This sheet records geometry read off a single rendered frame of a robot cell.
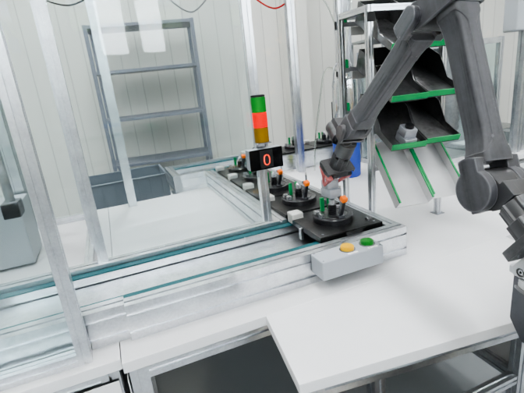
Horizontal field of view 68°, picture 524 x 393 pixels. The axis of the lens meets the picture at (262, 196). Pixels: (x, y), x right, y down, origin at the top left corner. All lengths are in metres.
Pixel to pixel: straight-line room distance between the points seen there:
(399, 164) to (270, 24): 4.16
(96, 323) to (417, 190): 1.11
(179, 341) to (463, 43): 0.91
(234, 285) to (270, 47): 4.58
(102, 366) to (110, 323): 0.10
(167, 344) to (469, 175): 0.78
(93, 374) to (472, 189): 0.92
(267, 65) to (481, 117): 4.73
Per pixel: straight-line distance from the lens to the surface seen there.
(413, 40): 0.95
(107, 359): 1.09
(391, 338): 1.01
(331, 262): 1.13
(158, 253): 1.34
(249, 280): 1.12
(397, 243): 1.35
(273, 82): 5.44
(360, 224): 1.33
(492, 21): 7.27
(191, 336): 1.07
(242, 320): 1.09
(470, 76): 0.83
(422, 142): 1.44
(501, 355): 2.15
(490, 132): 0.81
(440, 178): 1.60
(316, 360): 0.95
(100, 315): 1.09
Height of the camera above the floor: 1.47
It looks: 17 degrees down
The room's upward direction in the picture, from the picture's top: 6 degrees counter-clockwise
